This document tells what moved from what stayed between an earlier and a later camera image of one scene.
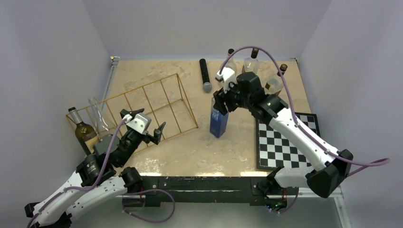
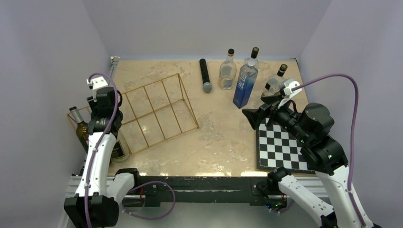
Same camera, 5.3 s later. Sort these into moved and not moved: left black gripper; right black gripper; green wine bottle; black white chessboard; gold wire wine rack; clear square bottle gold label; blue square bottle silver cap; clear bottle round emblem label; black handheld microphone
Moved: right black gripper; left black gripper; blue square bottle silver cap
Not moved: gold wire wine rack; green wine bottle; clear square bottle gold label; clear bottle round emblem label; black handheld microphone; black white chessboard
